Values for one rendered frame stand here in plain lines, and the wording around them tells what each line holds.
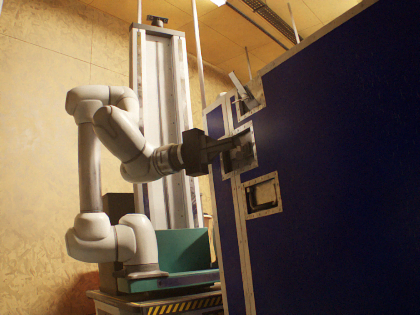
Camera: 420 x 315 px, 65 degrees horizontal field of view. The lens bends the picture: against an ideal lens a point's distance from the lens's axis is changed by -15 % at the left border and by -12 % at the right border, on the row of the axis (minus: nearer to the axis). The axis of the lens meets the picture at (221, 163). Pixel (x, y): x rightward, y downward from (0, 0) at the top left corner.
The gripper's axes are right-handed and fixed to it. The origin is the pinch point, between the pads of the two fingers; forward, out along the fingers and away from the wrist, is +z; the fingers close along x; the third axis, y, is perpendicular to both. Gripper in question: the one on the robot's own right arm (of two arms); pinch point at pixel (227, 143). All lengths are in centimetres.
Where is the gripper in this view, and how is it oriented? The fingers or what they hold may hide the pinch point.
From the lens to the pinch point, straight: 104.6
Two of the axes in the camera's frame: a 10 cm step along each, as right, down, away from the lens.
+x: -1.1, -9.7, 2.3
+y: -4.9, -1.4, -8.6
